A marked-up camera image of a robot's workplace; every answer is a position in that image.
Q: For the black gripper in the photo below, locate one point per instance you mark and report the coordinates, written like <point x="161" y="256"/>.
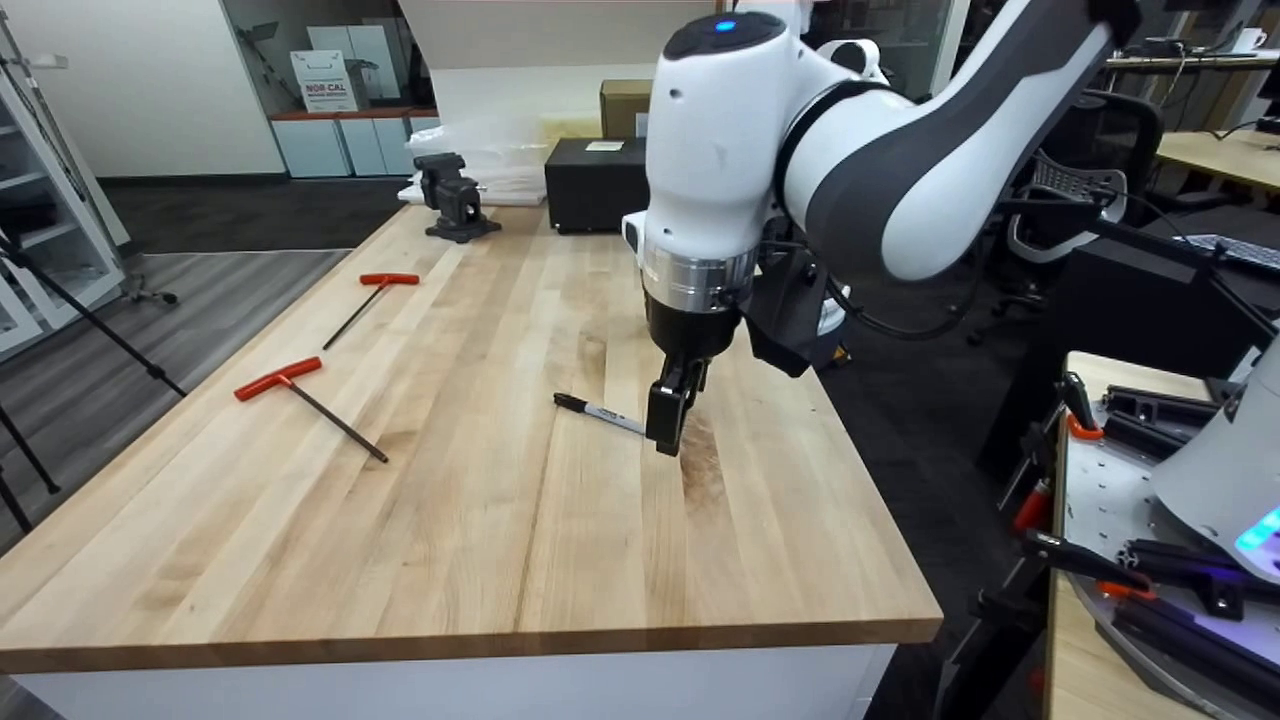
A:
<point x="694" y="331"/>

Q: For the black marker pen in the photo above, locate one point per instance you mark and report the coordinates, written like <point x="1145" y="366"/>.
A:
<point x="602" y="415"/>

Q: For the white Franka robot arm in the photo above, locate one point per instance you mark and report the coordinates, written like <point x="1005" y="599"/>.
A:
<point x="722" y="134"/>

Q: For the black control box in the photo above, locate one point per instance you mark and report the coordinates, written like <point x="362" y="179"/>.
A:
<point x="592" y="185"/>

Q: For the brown cardboard box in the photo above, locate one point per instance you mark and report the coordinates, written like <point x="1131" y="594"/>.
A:
<point x="627" y="105"/>

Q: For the black bench vise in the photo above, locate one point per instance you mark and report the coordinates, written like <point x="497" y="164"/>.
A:
<point x="452" y="196"/>

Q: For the black orange bar clamp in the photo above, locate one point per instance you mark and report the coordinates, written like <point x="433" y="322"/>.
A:
<point x="1077" y="407"/>

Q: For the black orange quick clamp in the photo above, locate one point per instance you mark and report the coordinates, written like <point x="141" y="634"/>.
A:
<point x="1066" y="552"/>

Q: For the grey metal plate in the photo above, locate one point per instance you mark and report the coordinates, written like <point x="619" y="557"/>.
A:
<point x="1114" y="495"/>

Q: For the low white cabinet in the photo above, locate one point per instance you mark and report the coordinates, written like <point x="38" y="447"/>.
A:
<point x="313" y="144"/>

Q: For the white storage box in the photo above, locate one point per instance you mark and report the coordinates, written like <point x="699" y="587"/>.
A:
<point x="381" y="54"/>

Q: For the wooden side table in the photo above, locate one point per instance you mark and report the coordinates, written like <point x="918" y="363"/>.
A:
<point x="1082" y="664"/>

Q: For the white printed sign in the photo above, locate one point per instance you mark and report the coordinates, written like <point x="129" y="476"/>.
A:
<point x="326" y="82"/>

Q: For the mesh office chair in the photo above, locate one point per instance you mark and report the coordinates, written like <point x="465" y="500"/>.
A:
<point x="1106" y="134"/>

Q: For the grey tilted device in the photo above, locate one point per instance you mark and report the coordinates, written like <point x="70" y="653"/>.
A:
<point x="1227" y="466"/>

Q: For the black clamp bar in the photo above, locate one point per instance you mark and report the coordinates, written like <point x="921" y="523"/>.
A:
<point x="1186" y="647"/>

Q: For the light wooden desk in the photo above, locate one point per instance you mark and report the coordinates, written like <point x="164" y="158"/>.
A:
<point x="1227" y="158"/>

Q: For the long wooden desk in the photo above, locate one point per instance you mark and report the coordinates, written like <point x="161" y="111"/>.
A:
<point x="1202" y="57"/>

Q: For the white shelf rack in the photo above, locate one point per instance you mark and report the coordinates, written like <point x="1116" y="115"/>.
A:
<point x="44" y="215"/>

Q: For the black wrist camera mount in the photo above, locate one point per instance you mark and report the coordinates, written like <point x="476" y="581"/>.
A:
<point x="794" y="304"/>

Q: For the black clamp frame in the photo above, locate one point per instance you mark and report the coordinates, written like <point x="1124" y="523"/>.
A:
<point x="993" y="641"/>

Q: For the black camera tripod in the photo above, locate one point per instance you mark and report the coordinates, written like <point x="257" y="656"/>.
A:
<point x="80" y="304"/>

